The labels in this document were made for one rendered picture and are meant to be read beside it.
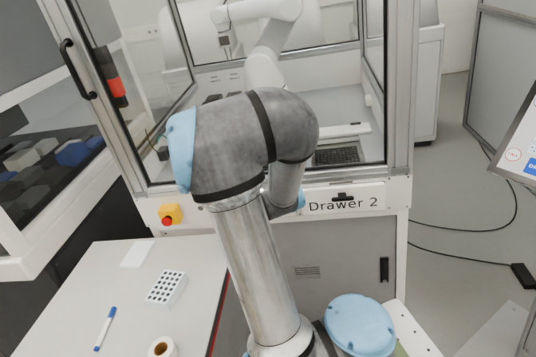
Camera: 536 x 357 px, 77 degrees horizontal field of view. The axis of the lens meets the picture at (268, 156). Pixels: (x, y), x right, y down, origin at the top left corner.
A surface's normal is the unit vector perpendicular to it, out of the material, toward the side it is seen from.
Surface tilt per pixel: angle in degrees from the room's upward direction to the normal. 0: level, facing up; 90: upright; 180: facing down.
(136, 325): 0
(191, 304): 0
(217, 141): 64
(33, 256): 90
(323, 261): 90
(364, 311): 7
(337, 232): 90
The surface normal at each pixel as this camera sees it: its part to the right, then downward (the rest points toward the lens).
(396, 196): -0.10, 0.52
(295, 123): 0.60, 0.04
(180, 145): 0.11, -0.12
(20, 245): 0.98, -0.11
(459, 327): -0.18, -0.84
